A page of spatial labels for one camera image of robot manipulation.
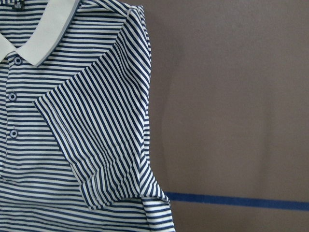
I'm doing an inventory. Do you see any striped polo shirt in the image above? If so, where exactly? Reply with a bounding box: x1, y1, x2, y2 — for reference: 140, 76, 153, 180
0, 0, 175, 232

